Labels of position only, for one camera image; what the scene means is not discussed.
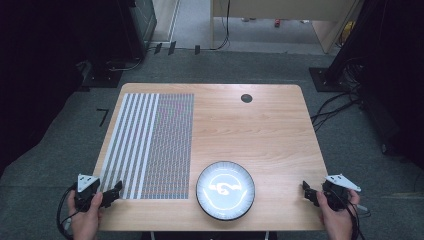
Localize right hand-held gripper cable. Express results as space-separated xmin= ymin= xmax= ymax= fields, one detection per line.
xmin=333 ymin=189 xmax=372 ymax=240

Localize white plate with black rim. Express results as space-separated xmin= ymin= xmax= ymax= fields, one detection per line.
xmin=195 ymin=160 xmax=257 ymax=222

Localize black stand base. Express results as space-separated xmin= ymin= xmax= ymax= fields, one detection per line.
xmin=308 ymin=66 xmax=352 ymax=93
xmin=81 ymin=59 xmax=126 ymax=89

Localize light wooden cabinet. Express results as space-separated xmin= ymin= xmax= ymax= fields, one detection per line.
xmin=209 ymin=0 xmax=363 ymax=55

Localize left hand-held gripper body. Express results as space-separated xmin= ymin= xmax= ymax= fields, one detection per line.
xmin=73 ymin=173 xmax=101 ymax=213

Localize person's right hand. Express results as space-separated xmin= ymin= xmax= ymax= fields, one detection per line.
xmin=316 ymin=189 xmax=361 ymax=240

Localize hand-held gripper cable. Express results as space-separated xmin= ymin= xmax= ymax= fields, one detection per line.
xmin=333 ymin=189 xmax=372 ymax=240
xmin=55 ymin=184 xmax=79 ymax=240

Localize left hand-held gripper cable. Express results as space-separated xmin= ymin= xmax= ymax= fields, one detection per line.
xmin=55 ymin=184 xmax=79 ymax=240

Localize bundle of black floor cables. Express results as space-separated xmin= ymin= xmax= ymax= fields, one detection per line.
xmin=310 ymin=89 xmax=363 ymax=133

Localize striped woven placemat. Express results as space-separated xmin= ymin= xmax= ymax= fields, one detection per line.
xmin=98 ymin=92 xmax=195 ymax=201

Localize person's left hand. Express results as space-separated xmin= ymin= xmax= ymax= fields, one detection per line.
xmin=67 ymin=191 xmax=105 ymax=240

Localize yellow object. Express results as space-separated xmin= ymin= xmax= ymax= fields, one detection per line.
xmin=341 ymin=20 xmax=356 ymax=46

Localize dark equipment cabinet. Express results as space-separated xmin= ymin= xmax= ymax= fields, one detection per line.
xmin=128 ymin=0 xmax=158 ymax=59

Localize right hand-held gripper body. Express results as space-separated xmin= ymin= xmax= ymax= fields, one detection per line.
xmin=321 ymin=173 xmax=362 ymax=212

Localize black hanging cable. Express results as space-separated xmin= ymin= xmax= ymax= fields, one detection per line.
xmin=213 ymin=0 xmax=232 ymax=52

